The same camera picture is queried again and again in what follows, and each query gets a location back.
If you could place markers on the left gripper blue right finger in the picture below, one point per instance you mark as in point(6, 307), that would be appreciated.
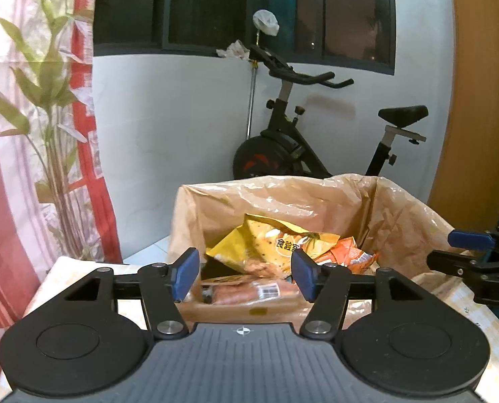
point(327, 289)

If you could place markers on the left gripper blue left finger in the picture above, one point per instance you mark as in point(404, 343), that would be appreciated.
point(162, 286)

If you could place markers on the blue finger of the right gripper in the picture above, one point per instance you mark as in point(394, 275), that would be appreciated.
point(454, 264)
point(470, 240)

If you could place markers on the checkered tablecloth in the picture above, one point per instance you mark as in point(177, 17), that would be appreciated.
point(68, 270)

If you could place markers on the orange snack packet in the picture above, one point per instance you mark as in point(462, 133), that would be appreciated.
point(346, 253)

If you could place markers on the cardboard panda box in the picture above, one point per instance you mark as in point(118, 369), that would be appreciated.
point(292, 310)

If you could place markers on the beige plastic bag liner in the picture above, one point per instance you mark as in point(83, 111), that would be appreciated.
point(382, 216)

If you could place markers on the yellow chips bag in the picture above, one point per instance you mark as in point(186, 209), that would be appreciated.
point(263, 246)

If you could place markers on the sausage snack pack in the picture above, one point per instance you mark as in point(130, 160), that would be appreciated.
point(228, 291)

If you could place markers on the black exercise bike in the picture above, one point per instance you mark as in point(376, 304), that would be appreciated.
point(314, 129)

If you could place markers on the red floral curtain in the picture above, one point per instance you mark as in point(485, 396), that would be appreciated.
point(53, 197)

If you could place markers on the crumpled white cloth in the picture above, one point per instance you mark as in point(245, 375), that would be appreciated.
point(234, 50)

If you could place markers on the dark glass window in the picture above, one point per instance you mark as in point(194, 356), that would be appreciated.
point(358, 34)

